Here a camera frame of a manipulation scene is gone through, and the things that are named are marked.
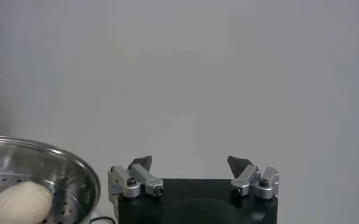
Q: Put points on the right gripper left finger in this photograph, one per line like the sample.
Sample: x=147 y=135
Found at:
x=145 y=178

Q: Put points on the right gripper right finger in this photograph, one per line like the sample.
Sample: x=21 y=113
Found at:
x=247 y=179

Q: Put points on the perforated steel steamer basket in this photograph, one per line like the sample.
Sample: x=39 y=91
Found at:
x=69 y=176

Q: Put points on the white steamed baozi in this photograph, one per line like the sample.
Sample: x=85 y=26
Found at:
x=20 y=204

